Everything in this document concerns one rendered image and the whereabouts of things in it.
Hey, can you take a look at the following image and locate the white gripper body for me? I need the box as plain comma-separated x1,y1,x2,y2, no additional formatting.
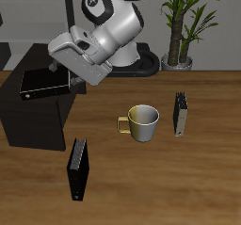
47,31,113,88

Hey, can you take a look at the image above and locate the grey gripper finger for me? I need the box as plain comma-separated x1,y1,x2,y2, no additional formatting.
70,76,83,86
48,60,60,72

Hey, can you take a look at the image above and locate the black book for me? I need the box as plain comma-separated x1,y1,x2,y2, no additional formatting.
172,90,189,138
66,137,90,202
19,67,72,102

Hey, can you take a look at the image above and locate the dark wooden cabinet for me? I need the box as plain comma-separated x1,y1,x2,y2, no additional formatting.
0,42,88,153

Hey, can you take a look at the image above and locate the yellow and white mug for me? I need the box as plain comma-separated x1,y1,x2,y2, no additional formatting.
117,104,161,143

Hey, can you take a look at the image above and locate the green pot plant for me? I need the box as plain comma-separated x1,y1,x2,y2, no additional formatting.
160,0,223,72

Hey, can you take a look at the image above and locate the dark vertical post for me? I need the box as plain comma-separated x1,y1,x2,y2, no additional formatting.
63,0,76,33

